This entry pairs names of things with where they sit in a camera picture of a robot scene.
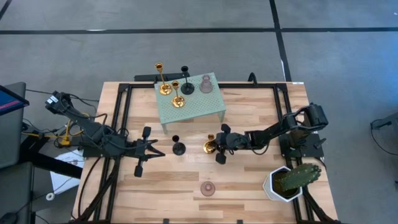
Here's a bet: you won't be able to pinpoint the computer monitor blue screen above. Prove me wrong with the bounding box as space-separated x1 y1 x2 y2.
0 84 30 116

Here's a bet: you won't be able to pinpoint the pink ribbed glass candle holder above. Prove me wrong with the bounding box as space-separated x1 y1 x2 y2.
200 180 216 197

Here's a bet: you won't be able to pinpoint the green perforated metal shelf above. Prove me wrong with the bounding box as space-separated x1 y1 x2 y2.
154 72 227 134

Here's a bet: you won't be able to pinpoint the translucent grey vase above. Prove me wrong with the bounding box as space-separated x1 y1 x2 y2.
199 73 214 94

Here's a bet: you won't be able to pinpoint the yellow cable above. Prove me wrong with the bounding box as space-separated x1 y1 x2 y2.
21 119 85 147

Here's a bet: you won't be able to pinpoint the white hexagonal plant pot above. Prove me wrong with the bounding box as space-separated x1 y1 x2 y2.
262 166 303 203

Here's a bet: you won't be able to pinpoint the black mount bracket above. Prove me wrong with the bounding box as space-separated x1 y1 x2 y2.
134 72 190 82

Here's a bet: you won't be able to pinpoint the white paper sheet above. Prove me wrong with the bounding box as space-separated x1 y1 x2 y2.
49 149 85 195

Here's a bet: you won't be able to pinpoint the tall gold candlestick holder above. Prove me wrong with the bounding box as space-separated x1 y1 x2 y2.
203 133 218 155
171 80 187 109
154 62 173 96

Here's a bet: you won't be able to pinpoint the black candlestick holder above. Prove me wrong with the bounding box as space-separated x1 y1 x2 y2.
180 65 195 96
172 134 187 156

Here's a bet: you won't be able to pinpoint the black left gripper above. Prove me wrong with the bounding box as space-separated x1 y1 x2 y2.
132 126 166 178

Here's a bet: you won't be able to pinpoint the green cactus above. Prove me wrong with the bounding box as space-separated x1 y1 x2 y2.
281 163 322 192

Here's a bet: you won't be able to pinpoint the black floor cable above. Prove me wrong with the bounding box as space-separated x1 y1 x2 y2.
369 118 398 156

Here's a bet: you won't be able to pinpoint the black aluminium table frame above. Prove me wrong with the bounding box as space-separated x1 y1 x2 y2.
71 81 340 224

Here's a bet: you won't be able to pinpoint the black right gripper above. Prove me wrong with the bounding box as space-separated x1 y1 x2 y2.
215 123 249 165

